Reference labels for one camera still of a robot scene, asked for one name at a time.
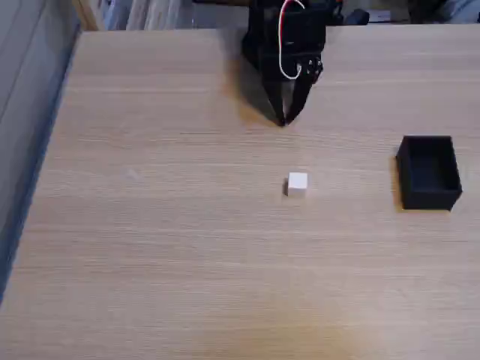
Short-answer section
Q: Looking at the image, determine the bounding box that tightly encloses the black open box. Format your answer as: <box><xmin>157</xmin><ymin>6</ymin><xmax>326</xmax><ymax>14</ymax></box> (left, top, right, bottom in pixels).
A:
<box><xmin>395</xmin><ymin>134</ymin><xmax>464</xmax><ymax>211</ymax></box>

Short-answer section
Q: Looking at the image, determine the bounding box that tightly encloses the pale folded cloth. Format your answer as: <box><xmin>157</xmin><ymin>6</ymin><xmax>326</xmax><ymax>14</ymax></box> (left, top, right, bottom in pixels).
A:
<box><xmin>104</xmin><ymin>0</ymin><xmax>196</xmax><ymax>32</ymax></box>

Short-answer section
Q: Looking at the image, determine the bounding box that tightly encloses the wooden post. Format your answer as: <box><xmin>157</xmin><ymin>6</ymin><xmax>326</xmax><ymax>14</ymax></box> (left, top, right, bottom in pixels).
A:
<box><xmin>72</xmin><ymin>0</ymin><xmax>101</xmax><ymax>32</ymax></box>

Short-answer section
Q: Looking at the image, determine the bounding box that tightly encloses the white cube block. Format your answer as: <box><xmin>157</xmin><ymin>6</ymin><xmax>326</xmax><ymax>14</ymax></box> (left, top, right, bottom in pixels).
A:
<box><xmin>286</xmin><ymin>171</ymin><xmax>310</xmax><ymax>198</ymax></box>

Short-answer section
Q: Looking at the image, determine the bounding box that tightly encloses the white and red cable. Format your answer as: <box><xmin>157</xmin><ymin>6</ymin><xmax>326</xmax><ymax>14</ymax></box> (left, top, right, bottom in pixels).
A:
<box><xmin>278</xmin><ymin>0</ymin><xmax>306</xmax><ymax>81</ymax></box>

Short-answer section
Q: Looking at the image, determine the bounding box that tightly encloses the small black object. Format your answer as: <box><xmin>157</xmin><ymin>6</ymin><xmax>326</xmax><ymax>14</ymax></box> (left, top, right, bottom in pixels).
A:
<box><xmin>343</xmin><ymin>9</ymin><xmax>371</xmax><ymax>26</ymax></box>

